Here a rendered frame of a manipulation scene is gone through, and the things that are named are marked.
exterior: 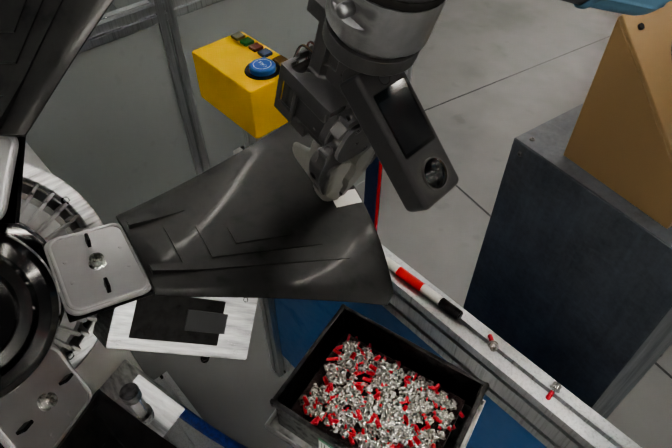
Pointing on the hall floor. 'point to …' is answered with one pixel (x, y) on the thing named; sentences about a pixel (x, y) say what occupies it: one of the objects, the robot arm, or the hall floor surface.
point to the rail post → (273, 337)
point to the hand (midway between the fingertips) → (336, 196)
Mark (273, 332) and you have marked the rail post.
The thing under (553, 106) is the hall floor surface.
